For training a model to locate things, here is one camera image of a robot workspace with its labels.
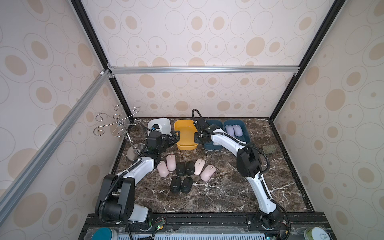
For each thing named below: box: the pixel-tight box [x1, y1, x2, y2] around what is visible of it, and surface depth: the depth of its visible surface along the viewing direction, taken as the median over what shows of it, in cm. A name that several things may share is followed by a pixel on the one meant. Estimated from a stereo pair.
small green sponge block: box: [262, 144, 277, 154], surface depth 100 cm
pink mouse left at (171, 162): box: [166, 154, 177, 171], surface depth 94 cm
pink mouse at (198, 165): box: [194, 158, 206, 176], surface depth 94 cm
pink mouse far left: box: [156, 160, 170, 178], surface depth 92 cm
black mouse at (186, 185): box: [180, 176, 194, 194], surface depth 86 cm
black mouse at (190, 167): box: [186, 160, 195, 176], surface depth 91 cm
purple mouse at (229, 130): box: [225, 125, 235, 137], surface depth 111 cm
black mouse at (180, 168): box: [176, 161, 186, 177], surface depth 92 cm
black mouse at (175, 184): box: [170, 176, 181, 193], surface depth 87 cm
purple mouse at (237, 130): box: [232, 124, 243, 137], surface depth 111 cm
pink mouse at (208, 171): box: [200, 164, 217, 182], surface depth 91 cm
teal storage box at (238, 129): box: [224, 119, 251, 144], surface depth 111 cm
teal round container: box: [91, 227, 118, 240], surface depth 66 cm
